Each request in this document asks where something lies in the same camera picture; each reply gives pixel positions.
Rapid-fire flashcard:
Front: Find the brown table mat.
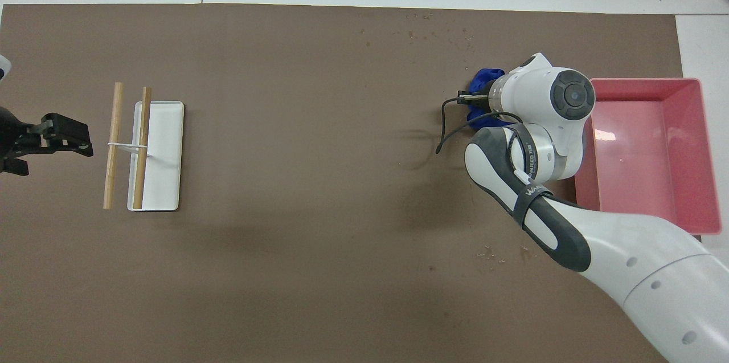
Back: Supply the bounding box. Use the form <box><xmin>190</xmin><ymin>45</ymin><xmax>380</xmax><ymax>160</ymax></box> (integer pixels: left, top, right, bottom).
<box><xmin>0</xmin><ymin>3</ymin><xmax>717</xmax><ymax>363</ymax></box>

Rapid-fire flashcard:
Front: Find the blue towel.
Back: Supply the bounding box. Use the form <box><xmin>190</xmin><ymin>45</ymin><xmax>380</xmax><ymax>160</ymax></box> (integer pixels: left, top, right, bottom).
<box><xmin>467</xmin><ymin>68</ymin><xmax>516</xmax><ymax>130</ymax></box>

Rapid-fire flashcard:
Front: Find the wooden towel rack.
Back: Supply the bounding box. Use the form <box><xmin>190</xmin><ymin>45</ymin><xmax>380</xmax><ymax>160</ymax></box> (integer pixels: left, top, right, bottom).
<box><xmin>103</xmin><ymin>82</ymin><xmax>153</xmax><ymax>210</ymax></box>

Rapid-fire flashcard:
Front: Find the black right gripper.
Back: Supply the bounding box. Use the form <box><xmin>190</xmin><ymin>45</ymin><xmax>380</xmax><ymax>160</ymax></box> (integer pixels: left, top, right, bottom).
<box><xmin>478</xmin><ymin>84</ymin><xmax>494</xmax><ymax>118</ymax></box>

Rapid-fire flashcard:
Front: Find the pink plastic bin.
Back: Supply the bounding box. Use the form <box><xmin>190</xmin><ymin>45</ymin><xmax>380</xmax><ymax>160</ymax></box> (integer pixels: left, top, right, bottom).
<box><xmin>574</xmin><ymin>78</ymin><xmax>723</xmax><ymax>236</ymax></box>

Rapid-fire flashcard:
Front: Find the white rectangular tray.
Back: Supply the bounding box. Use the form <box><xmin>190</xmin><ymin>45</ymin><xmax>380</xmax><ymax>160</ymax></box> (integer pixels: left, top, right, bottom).
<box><xmin>128</xmin><ymin>101</ymin><xmax>185</xmax><ymax>212</ymax></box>

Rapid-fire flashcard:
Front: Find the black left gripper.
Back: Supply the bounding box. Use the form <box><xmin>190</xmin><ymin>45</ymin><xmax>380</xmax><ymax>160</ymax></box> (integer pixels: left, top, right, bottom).
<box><xmin>0</xmin><ymin>106</ymin><xmax>95</xmax><ymax>176</ymax></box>

